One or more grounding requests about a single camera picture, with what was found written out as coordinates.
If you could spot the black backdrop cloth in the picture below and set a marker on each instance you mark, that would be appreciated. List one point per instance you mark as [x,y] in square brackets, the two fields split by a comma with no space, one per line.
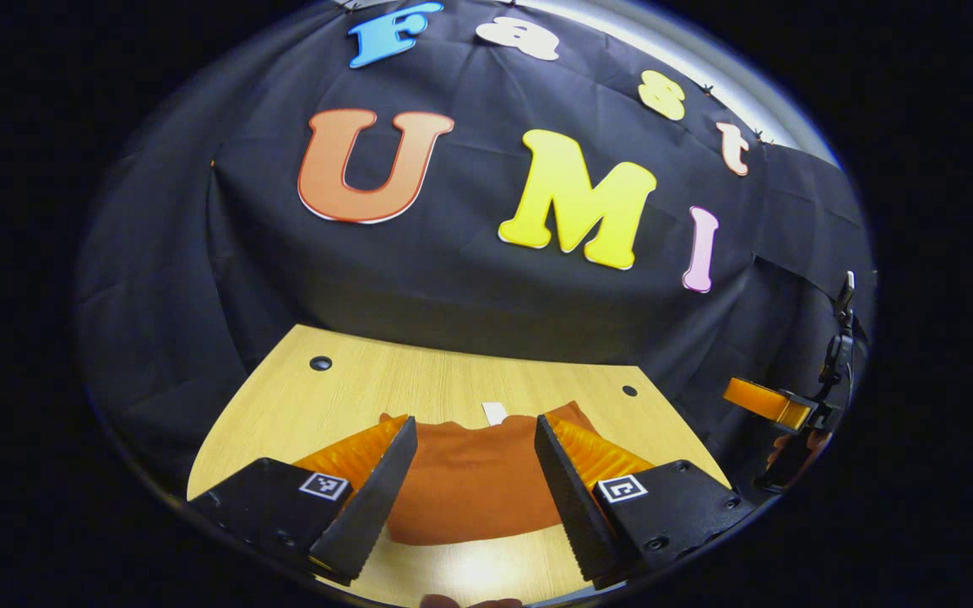
[453,287]

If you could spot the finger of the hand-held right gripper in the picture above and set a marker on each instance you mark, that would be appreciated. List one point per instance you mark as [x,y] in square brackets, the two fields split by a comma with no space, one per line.
[761,398]

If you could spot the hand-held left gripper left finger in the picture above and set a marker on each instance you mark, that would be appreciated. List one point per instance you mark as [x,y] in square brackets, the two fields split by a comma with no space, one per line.
[377,498]

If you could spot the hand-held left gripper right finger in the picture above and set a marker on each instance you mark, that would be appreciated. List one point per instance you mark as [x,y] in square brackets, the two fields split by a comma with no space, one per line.
[571,498]

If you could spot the rust orange button-up garment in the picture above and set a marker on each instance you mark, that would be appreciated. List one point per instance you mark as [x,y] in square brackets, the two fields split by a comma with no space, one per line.
[478,490]

